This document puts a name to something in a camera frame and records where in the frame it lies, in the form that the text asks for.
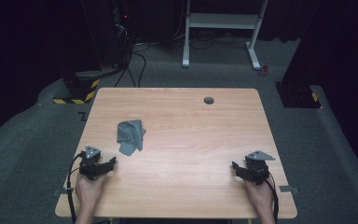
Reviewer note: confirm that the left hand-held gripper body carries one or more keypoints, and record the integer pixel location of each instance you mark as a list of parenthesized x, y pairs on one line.
[(90, 165)]

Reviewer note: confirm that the person's right hand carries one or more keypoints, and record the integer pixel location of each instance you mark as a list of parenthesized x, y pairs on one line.
[(261, 196)]

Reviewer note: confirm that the black square stand base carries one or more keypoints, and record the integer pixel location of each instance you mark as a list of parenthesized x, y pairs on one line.
[(296, 96)]

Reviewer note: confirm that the black yellow striped base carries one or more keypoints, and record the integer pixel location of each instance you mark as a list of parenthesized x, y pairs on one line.
[(80, 90)]

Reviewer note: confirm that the grey round table grommet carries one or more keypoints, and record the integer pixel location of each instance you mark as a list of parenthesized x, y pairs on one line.
[(209, 100)]

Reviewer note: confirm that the white metal stand frame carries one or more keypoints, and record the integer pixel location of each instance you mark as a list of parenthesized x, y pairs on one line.
[(222, 21)]

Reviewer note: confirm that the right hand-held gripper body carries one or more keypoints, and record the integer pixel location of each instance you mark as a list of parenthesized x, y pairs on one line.
[(257, 169)]

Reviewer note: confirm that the grey tape strip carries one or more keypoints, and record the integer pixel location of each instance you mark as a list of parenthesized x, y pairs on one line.
[(57, 192), (289, 189)]

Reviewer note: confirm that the dark curtain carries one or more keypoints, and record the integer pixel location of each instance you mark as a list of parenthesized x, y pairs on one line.
[(338, 37)]

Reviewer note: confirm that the grey microfibre cloth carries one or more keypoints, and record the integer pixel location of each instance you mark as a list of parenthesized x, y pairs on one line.
[(130, 135)]

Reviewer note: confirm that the black equipment rack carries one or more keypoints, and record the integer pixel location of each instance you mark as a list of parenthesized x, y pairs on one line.
[(105, 34)]

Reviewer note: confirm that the person's left hand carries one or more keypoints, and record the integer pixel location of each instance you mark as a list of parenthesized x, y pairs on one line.
[(88, 191)]

